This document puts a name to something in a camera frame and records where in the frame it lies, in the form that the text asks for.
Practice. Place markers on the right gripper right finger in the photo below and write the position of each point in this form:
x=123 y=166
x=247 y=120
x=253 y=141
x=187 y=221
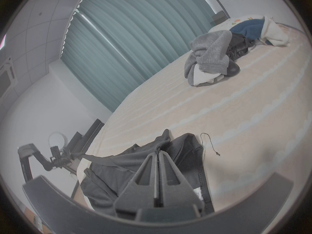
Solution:
x=174 y=194

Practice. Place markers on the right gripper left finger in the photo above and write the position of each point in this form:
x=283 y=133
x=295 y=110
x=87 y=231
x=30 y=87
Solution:
x=143 y=194

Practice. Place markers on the black T-shirt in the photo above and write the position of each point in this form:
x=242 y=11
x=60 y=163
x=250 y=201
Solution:
x=185 y=150

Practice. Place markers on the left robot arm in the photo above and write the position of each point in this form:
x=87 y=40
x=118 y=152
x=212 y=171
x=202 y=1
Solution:
x=24 y=164

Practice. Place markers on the bed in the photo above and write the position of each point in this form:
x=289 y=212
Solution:
x=243 y=106

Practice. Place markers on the pile of clothes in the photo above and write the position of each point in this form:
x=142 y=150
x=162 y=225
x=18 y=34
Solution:
x=209 y=50

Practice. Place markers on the black chest of drawers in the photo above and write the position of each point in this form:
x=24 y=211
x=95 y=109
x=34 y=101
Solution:
x=93 y=130

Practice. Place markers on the white round mirror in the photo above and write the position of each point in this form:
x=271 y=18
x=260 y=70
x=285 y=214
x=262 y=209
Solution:
x=56 y=141

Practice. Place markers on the blue-green curtain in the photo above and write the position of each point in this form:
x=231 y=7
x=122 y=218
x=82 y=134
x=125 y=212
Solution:
x=146 y=21
x=97 y=69

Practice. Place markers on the white printed pillow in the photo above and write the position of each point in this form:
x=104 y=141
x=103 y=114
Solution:
x=224 y=24

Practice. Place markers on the white ceiling air vent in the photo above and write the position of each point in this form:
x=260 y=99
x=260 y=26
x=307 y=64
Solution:
x=7 y=77

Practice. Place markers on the grey bedside table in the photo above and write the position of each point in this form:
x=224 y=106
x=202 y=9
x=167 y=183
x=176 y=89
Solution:
x=219 y=18

